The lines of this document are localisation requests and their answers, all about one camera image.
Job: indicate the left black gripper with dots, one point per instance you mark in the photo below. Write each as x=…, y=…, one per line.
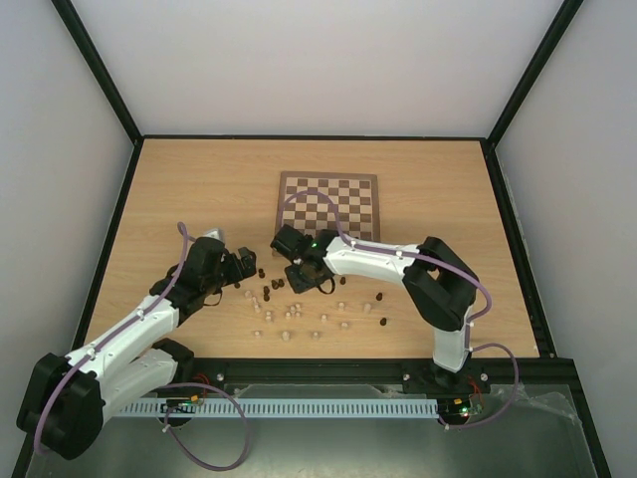
x=238, y=274

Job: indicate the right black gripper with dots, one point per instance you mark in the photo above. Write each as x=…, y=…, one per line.
x=303, y=278

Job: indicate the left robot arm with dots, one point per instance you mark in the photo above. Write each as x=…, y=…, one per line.
x=70, y=398

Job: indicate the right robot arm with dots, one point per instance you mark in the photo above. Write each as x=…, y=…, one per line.
x=441, y=286

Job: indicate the wooden chess board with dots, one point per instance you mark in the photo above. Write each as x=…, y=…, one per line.
x=312, y=201

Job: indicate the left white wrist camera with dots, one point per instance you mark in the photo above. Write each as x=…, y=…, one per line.
x=216, y=233

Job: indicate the light blue slotted cable duct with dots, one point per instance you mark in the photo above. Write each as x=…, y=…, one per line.
x=310, y=408

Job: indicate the black aluminium frame rail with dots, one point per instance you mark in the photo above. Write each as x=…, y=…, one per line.
x=417, y=375

